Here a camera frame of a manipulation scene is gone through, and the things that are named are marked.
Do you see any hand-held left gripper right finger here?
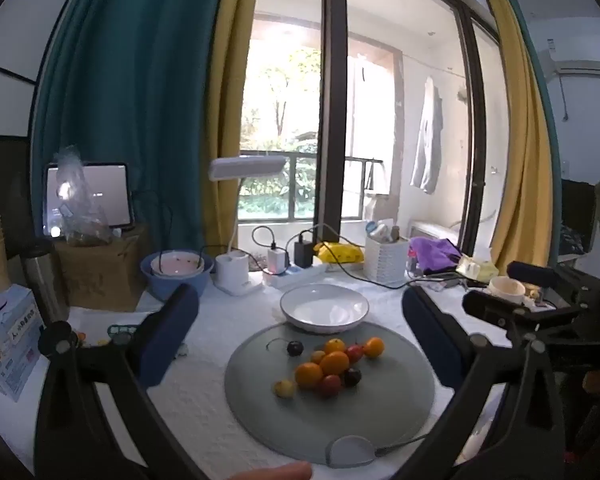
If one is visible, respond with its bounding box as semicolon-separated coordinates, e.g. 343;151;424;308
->
395;286;566;480

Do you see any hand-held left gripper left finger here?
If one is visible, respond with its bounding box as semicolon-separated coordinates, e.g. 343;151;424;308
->
34;282;211;480

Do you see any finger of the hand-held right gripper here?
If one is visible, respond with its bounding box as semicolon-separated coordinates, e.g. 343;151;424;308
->
462;290;536;329
507;261;557;288

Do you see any white ceramic bowl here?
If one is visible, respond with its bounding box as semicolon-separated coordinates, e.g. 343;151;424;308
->
280;284;370;335

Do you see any dark cherry with stem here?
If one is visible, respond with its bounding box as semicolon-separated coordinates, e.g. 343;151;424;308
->
266;338;305;357

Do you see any person's left hand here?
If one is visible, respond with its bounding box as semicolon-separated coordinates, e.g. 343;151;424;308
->
227;461;313;480

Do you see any white cup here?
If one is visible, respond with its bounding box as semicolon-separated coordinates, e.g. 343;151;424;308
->
487;276;527;306

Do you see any yellow-green tissue pack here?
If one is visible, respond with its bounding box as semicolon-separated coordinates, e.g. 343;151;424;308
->
457;255;500;283

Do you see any blue bowl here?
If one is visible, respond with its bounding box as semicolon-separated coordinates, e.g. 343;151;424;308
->
141;250;215;301

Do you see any clear packet green label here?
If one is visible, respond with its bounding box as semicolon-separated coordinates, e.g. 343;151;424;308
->
75;324;137;348

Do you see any dark patterned cloth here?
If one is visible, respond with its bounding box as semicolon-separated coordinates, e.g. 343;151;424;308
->
560;180;597;261

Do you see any purple cloth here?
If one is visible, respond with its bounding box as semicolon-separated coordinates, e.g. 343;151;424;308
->
410;237;463;276

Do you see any grey round mat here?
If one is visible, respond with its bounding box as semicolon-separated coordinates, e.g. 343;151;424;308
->
224;321;437;466

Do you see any white desk lamp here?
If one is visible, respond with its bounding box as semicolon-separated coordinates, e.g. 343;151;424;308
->
208;155;287;297

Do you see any white perforated basket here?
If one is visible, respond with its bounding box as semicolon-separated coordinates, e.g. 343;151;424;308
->
364;234;411;283

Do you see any brown cardboard box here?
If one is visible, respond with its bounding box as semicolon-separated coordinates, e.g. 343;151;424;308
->
55;225;151;311

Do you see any white charger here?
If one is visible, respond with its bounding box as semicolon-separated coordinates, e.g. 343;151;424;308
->
267;249;290;275

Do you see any yellow packet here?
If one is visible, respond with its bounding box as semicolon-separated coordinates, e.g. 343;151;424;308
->
314;241;366;264

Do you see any steel thermos flask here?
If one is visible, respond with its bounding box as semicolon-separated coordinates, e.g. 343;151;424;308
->
20;240;71;323

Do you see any yellow curtain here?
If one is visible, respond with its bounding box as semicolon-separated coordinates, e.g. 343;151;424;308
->
480;0;556;276
200;0;263;256

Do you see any white power strip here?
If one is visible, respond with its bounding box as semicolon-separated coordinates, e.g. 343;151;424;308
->
262;262;328;289

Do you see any clear plastic bag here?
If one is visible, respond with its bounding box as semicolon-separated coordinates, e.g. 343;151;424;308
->
54;146;113;247

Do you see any light blue tissue box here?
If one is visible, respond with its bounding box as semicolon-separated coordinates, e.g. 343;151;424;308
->
0;284;46;403

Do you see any teal curtain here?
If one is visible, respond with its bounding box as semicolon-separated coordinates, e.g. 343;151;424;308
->
30;0;231;261
510;0;563;181

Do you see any hanging white garment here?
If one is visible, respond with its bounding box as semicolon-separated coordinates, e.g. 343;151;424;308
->
410;76;443;195

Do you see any balcony railing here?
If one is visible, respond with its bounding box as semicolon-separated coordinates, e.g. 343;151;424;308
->
240;150;383;221

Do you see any white air conditioner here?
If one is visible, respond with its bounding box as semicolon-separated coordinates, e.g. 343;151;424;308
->
537;47;600;78

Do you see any long black charger cable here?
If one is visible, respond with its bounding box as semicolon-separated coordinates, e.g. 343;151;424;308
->
300;222;418;289

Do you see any black looped charger cable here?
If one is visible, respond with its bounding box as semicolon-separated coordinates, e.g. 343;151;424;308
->
251;226;279;252

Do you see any grey puck with cable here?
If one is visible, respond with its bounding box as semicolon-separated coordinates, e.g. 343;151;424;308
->
326;432;431;468

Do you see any dark window frame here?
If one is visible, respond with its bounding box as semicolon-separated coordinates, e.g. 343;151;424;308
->
452;5;501;256

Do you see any tablet with dark frame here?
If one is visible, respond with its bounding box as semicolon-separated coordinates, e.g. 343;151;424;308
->
44;162;135;238

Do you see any white cable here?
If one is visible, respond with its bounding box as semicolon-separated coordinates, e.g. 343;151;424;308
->
307;222;351;248

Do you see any dark sliding door post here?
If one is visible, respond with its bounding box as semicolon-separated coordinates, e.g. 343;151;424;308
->
314;0;351;243

